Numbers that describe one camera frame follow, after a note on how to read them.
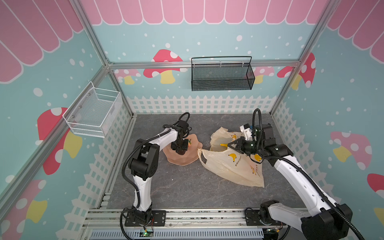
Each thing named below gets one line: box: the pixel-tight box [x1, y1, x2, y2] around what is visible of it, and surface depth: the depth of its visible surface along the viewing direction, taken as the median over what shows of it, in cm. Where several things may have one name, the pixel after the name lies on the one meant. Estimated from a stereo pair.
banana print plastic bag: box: [197, 127, 265, 188], surface depth 79 cm
